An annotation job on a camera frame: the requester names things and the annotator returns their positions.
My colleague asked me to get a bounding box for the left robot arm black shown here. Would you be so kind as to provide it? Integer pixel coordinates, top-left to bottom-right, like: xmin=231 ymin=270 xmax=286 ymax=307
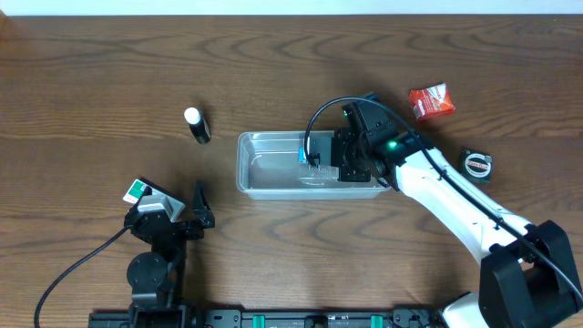
xmin=123 ymin=179 xmax=215 ymax=327

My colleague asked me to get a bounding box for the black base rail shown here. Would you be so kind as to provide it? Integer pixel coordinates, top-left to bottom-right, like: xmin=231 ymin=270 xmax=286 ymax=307
xmin=87 ymin=308 xmax=444 ymax=328

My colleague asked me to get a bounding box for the red snack packet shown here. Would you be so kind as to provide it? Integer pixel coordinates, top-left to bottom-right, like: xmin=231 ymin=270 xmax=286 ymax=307
xmin=408 ymin=83 xmax=455 ymax=122

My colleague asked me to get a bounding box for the green white card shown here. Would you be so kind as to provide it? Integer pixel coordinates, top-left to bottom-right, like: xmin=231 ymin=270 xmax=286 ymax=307
xmin=122 ymin=179 xmax=148 ymax=204

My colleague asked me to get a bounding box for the dark bottle white cap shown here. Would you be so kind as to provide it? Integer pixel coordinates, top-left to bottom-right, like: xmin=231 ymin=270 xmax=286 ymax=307
xmin=184 ymin=108 xmax=211 ymax=145

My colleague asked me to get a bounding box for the green round tape box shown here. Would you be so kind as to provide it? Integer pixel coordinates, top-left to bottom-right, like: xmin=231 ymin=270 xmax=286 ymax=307
xmin=458 ymin=147 xmax=494 ymax=185

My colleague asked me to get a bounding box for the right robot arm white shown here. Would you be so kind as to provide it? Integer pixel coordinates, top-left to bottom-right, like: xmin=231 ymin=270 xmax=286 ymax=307
xmin=328 ymin=128 xmax=582 ymax=327

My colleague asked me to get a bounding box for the clear plastic container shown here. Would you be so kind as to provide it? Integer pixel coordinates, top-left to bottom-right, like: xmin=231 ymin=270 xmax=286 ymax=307
xmin=236 ymin=131 xmax=386 ymax=200

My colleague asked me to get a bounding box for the blue fever patch packet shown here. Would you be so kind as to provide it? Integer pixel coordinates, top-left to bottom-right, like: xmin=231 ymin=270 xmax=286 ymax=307
xmin=298 ymin=148 xmax=307 ymax=163

